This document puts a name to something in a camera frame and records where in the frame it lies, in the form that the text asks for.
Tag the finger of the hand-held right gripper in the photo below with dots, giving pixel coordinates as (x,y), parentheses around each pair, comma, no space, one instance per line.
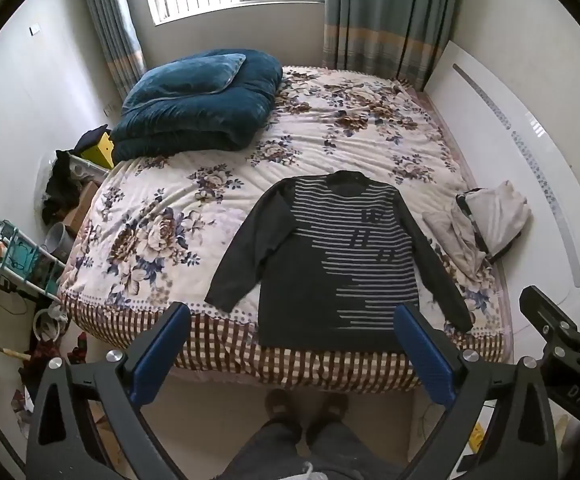
(545,310)

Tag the white wall switch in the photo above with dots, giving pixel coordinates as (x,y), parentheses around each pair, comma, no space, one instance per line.
(34,30)

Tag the beige cloth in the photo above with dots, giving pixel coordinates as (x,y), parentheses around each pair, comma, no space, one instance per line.
(457,245)

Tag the white headboard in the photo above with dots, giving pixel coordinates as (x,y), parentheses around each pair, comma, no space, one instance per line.
(520,125)

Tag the person's shoe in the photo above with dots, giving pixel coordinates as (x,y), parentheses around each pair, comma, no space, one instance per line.
(329,410)
(282,407)

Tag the teal storage rack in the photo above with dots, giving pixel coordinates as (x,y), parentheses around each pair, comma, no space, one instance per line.
(24,260)

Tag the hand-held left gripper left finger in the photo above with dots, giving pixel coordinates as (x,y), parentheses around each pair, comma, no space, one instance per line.
(157,355)

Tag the yellow box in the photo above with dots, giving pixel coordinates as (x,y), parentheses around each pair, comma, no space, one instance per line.
(100,152)

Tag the person's left shoe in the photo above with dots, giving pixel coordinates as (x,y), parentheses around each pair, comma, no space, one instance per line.
(282,407)

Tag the white garment with black trim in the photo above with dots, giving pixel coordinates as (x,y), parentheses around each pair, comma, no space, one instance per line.
(497,215)

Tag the black clothes heap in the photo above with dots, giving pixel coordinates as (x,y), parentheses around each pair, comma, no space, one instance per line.
(59,185)

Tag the dark grey striped sweater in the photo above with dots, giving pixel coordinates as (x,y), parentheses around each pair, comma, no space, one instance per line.
(330,260)

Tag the grey-blue curtain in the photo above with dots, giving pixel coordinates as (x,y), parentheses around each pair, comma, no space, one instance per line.
(385,15)
(112,25)

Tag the person's right shoe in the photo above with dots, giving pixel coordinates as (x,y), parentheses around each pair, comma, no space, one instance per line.
(329,410)

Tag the dark blue velvet pillow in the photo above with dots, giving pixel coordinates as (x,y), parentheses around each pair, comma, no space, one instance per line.
(184,80)

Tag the cardboard box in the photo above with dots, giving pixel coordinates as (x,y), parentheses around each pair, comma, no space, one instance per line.
(80,205)

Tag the person's legs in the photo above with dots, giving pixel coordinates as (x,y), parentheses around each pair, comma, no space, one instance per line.
(320,452)

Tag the red cloth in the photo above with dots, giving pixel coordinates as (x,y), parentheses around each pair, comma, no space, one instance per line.
(49,360)

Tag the grey bucket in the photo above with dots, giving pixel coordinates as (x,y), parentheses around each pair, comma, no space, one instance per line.
(59,242)

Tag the floral fleece blanket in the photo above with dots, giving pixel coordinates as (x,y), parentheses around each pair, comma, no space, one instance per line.
(179,220)

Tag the folded dark blue quilt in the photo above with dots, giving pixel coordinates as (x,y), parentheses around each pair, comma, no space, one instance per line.
(199,115)

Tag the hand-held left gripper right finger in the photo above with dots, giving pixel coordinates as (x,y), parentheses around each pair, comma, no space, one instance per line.
(425,355)

